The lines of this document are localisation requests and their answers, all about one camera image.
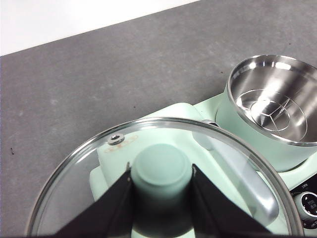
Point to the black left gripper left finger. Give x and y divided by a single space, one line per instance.
106 213

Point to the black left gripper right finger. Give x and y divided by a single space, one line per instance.
218 213

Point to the glass lid with green knob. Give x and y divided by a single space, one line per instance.
158 168

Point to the mint green breakfast machine base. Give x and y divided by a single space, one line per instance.
297 174

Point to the silver control knob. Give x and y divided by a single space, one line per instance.
309 203

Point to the mint green griddle lid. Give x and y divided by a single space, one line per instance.
184 110

